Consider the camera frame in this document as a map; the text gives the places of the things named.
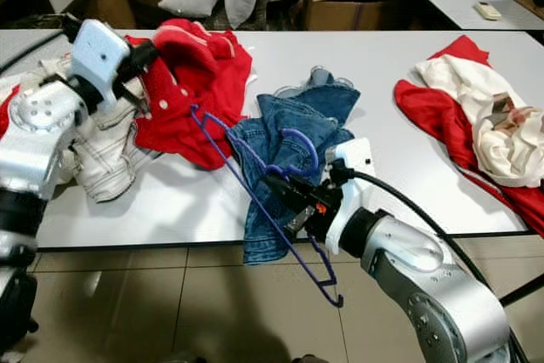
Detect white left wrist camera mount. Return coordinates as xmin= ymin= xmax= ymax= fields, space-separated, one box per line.
xmin=70 ymin=19 xmax=133 ymax=114

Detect cream white garment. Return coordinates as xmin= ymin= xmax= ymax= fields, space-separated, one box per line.
xmin=416 ymin=54 xmax=544 ymax=190

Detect plain red cloth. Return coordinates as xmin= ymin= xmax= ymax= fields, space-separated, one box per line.
xmin=0 ymin=82 xmax=23 ymax=139

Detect open cardboard box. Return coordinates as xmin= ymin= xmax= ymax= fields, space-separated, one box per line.
xmin=302 ymin=0 xmax=388 ymax=33

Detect white remote control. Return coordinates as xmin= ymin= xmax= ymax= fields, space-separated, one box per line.
xmin=474 ymin=1 xmax=505 ymax=22

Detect red garment with white stripe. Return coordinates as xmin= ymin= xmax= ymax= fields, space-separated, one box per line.
xmin=394 ymin=35 xmax=544 ymax=238

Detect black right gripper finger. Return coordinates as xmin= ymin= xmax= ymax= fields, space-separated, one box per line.
xmin=269 ymin=184 xmax=300 ymax=216
xmin=263 ymin=173 xmax=307 ymax=201

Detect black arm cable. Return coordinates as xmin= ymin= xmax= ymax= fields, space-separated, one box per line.
xmin=351 ymin=170 xmax=530 ymax=363
xmin=0 ymin=25 xmax=76 ymax=75

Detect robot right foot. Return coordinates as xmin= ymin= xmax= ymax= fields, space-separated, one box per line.
xmin=272 ymin=354 xmax=317 ymax=363

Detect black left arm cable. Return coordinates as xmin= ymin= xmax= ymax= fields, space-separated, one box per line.
xmin=0 ymin=25 xmax=76 ymax=75

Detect purple plastic clothes hanger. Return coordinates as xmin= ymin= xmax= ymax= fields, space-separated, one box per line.
xmin=189 ymin=105 xmax=346 ymax=309

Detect white stitched trousers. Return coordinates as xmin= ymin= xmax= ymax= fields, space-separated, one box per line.
xmin=72 ymin=99 xmax=139 ymax=205

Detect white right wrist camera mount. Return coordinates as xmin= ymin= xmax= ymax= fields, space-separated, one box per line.
xmin=323 ymin=137 xmax=376 ymax=258

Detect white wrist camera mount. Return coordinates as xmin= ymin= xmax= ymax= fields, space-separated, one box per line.
xmin=70 ymin=19 xmax=133 ymax=114
xmin=323 ymin=137 xmax=376 ymax=258

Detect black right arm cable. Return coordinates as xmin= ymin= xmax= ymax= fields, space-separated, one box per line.
xmin=351 ymin=170 xmax=530 ymax=363

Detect red polo shirt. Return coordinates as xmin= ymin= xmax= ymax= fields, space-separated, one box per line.
xmin=127 ymin=19 xmax=261 ymax=171

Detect blue denim jeans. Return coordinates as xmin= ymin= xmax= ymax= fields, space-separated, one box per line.
xmin=225 ymin=65 xmax=363 ymax=267

